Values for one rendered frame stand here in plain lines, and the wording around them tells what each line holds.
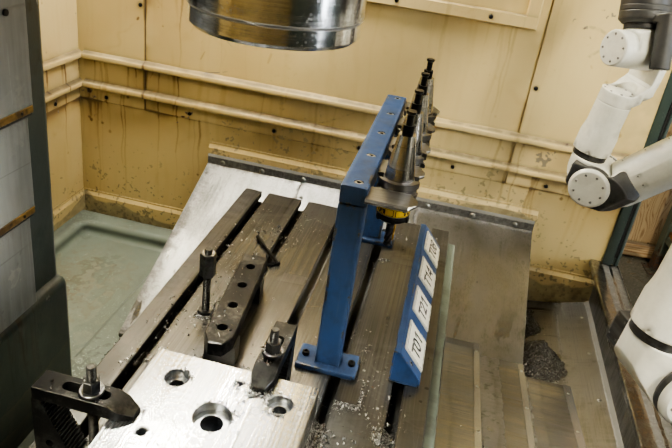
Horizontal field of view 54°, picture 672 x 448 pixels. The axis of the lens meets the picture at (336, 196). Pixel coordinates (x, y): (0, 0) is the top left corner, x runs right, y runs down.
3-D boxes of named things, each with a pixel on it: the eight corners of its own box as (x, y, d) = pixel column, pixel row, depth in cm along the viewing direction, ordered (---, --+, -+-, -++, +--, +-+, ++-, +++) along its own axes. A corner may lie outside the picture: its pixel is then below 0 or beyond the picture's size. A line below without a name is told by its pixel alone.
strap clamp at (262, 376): (290, 381, 102) (300, 302, 95) (264, 444, 90) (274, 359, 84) (270, 376, 102) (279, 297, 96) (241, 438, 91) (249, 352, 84)
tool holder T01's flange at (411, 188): (376, 180, 101) (378, 165, 99) (415, 185, 101) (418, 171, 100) (376, 198, 95) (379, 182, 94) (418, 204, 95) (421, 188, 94)
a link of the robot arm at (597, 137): (600, 90, 130) (561, 174, 139) (589, 101, 122) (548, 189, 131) (654, 111, 126) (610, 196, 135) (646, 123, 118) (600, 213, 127)
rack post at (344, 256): (360, 360, 108) (390, 200, 95) (354, 382, 104) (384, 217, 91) (302, 346, 110) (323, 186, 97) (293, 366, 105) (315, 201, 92)
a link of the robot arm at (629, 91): (656, 32, 123) (624, 97, 130) (621, 25, 119) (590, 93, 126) (682, 44, 118) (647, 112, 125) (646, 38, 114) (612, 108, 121)
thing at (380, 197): (418, 199, 94) (419, 194, 94) (415, 215, 90) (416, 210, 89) (371, 189, 95) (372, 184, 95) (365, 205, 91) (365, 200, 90)
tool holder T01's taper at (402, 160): (384, 168, 99) (391, 126, 96) (413, 172, 99) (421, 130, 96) (384, 180, 95) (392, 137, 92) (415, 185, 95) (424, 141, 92)
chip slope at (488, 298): (510, 304, 180) (535, 221, 169) (520, 519, 118) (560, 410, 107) (204, 234, 192) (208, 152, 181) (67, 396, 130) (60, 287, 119)
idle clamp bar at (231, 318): (266, 286, 124) (268, 257, 121) (228, 379, 100) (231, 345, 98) (240, 282, 124) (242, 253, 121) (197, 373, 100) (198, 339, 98)
